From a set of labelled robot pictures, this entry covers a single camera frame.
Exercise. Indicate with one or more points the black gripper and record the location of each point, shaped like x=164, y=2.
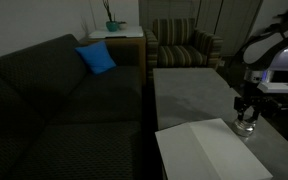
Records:
x=254, y=98

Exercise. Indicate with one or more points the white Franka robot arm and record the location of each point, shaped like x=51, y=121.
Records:
x=264, y=53

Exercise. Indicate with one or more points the glass candle jar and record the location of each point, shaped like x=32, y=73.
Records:
x=244, y=130

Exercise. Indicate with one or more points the white hardcover book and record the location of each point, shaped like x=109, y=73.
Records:
x=210, y=153

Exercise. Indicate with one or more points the striped armchair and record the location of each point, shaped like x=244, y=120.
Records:
x=180, y=53

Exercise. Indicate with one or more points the wooden side table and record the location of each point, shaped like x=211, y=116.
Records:
x=127, y=50

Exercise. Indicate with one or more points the white flat board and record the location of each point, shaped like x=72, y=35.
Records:
x=120, y=33

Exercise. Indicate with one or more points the small white plant pot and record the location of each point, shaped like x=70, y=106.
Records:
x=122, y=26

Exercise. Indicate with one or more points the blue throw cushion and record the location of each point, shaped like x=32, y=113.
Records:
x=97, y=58

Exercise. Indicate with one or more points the teal pot with plant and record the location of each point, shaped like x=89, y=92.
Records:
x=112, y=26

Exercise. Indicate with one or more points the dark grey fabric sofa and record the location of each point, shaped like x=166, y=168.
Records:
x=67, y=106

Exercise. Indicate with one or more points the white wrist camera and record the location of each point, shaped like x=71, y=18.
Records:
x=279, y=87

